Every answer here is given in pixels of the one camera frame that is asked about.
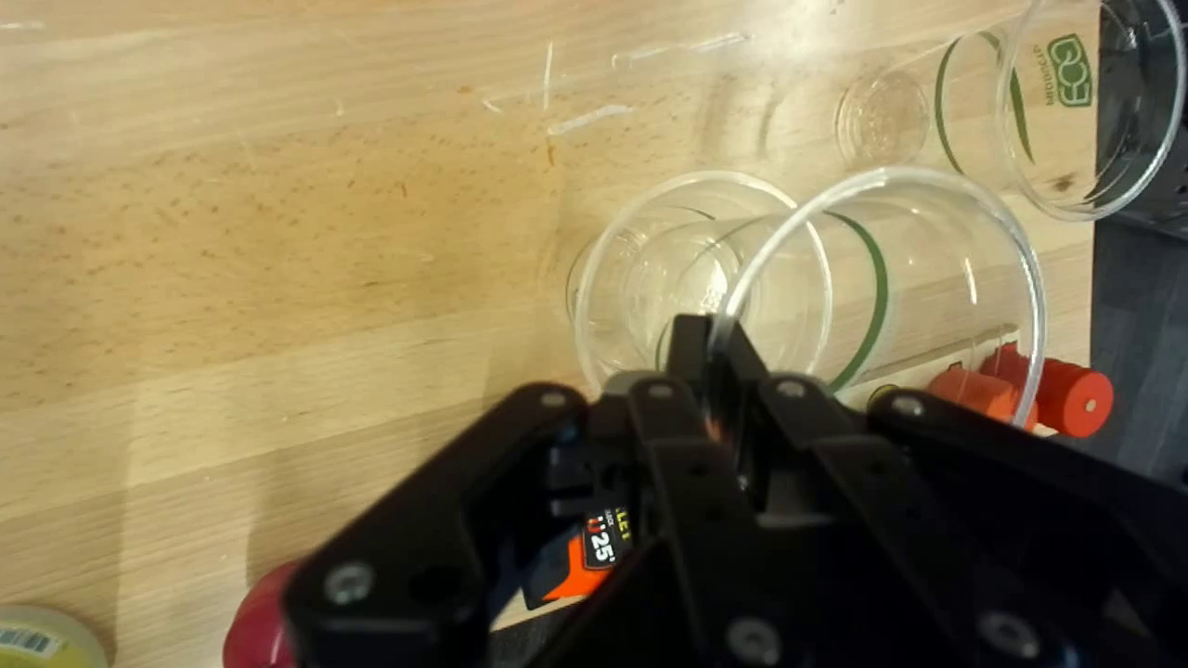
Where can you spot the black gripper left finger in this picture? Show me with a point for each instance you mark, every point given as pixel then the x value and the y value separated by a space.
pixel 410 559

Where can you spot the orange peg cylinder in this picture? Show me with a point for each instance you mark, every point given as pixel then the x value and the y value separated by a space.
pixel 972 392

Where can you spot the clear plastic cup green stripe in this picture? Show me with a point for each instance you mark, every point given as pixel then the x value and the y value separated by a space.
pixel 633 289
pixel 947 278

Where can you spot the red toy apple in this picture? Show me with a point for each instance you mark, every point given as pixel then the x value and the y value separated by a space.
pixel 255 625

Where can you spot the clear plastic cup green logo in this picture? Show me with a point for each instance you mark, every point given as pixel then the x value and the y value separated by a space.
pixel 1066 77

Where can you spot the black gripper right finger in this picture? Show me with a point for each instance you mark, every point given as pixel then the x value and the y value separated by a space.
pixel 967 543

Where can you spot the orange black tape measure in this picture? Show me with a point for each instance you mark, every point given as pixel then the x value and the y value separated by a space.
pixel 573 563

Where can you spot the white bottle yellow label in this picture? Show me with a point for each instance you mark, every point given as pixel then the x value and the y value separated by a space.
pixel 44 634

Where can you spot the red peg cylinder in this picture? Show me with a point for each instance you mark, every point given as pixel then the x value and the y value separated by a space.
pixel 1075 397

